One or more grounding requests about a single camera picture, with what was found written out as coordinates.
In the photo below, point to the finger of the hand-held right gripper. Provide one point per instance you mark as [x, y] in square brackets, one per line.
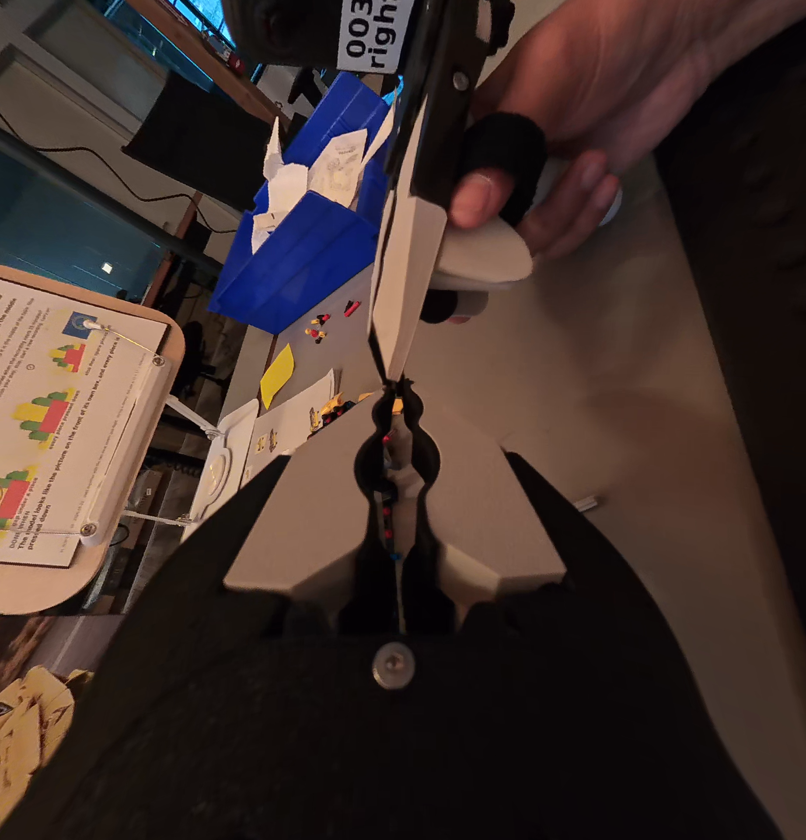
[406, 281]

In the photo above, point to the yellow paper card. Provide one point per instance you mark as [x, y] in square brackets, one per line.
[277, 378]

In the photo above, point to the pile of colourful toy bricks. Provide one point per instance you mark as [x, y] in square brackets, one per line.
[319, 336]

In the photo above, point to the printed instruction sheet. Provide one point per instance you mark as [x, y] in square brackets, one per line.
[81, 426]

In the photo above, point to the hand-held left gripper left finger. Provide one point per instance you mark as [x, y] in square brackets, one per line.
[305, 525]

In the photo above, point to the black monitor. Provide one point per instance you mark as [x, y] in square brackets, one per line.
[199, 137]

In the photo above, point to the yellow toy car model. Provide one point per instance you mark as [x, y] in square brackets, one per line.
[331, 410]

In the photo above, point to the grey desk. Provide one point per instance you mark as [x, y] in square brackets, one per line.
[606, 393]

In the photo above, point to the instruction sheet on wooden stand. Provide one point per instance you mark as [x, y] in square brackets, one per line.
[48, 590]

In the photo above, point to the blue plastic bin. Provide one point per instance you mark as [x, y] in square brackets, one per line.
[297, 263]

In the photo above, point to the open instruction booklet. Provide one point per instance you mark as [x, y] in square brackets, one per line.
[291, 413]

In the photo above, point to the toy car box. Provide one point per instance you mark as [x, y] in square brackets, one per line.
[22, 722]

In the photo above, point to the grey toy beam piece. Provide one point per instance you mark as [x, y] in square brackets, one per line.
[584, 503]

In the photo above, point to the person's right hand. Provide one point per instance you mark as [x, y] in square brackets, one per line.
[606, 78]

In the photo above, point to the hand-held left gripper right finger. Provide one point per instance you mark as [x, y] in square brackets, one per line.
[488, 519]

